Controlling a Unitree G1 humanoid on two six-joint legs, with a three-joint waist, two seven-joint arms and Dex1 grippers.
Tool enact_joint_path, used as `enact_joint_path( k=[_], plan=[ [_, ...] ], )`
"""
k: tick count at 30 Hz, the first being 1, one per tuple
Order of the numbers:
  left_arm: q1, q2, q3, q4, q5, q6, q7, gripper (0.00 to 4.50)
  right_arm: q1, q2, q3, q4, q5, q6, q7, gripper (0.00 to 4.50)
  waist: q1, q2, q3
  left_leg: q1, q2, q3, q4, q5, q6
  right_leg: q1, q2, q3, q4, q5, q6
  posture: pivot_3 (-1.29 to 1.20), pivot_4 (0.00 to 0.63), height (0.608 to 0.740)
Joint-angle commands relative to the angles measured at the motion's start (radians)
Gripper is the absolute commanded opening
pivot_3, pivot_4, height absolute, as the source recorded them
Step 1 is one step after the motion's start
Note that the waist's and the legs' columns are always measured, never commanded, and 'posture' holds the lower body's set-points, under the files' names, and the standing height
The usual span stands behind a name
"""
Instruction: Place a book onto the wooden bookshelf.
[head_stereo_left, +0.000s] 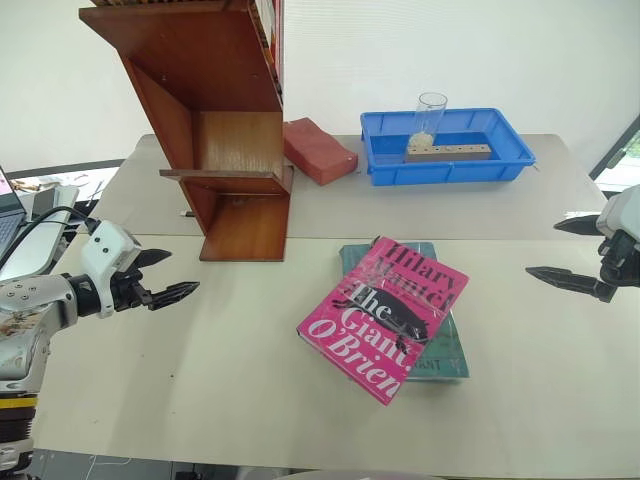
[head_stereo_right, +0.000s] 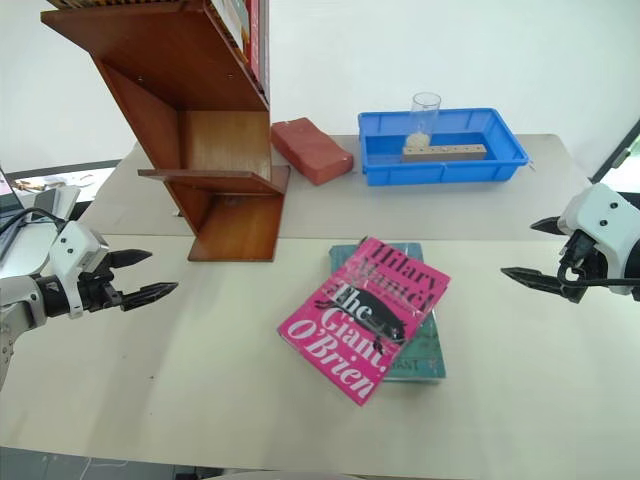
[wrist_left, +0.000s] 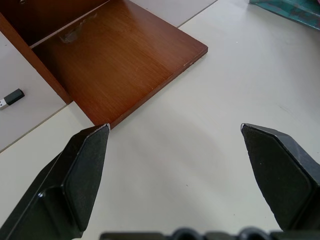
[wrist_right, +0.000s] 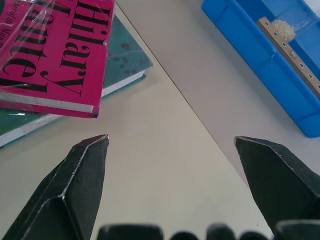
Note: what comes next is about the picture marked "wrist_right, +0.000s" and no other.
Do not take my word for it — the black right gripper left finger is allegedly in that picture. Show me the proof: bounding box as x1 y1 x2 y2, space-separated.
1 134 111 240

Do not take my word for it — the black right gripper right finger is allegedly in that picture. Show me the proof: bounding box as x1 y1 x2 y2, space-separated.
233 135 320 240

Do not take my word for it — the wooden strip with holes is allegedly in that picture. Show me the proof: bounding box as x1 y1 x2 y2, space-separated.
255 16 320 98

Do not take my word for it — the pink Hilary Mantel book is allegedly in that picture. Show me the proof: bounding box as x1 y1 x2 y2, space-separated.
0 0 116 119

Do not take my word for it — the green hardcover book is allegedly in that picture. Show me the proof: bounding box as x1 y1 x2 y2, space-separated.
0 15 154 148

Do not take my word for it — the blue plastic bin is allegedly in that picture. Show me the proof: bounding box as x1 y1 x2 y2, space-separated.
201 0 320 139

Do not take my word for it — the clear bag of beige bits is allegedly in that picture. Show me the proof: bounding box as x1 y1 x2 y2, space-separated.
271 19 297 42

